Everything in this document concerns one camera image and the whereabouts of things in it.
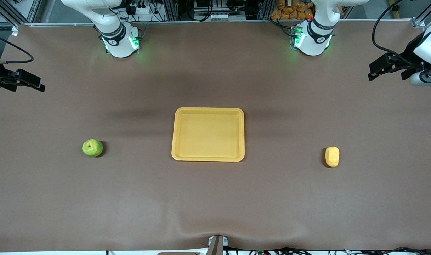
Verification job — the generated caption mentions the green apple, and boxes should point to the green apple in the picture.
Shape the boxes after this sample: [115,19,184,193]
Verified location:
[82,138,104,158]

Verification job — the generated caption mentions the yellow potato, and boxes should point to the yellow potato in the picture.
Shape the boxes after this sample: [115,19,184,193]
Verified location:
[325,146,340,168]

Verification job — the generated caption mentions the yellow plastic tray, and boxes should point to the yellow plastic tray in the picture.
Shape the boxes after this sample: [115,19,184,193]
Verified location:
[171,107,245,162]

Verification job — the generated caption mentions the orange bagged items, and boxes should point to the orange bagged items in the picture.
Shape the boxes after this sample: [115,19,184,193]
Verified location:
[270,0,316,20]

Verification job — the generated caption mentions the white power strip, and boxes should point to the white power strip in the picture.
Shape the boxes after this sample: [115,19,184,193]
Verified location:
[193,12,231,21]

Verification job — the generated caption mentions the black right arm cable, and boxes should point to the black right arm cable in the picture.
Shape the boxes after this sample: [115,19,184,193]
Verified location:
[0,31,34,64]

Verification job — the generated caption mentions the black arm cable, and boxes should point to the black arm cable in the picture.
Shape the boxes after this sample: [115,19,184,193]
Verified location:
[372,0,416,67]
[0,31,34,64]

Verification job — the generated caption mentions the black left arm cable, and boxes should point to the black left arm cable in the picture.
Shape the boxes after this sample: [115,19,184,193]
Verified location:
[372,0,416,67]

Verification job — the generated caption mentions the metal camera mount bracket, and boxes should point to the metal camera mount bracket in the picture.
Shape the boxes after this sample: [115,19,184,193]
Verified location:
[207,235,228,255]

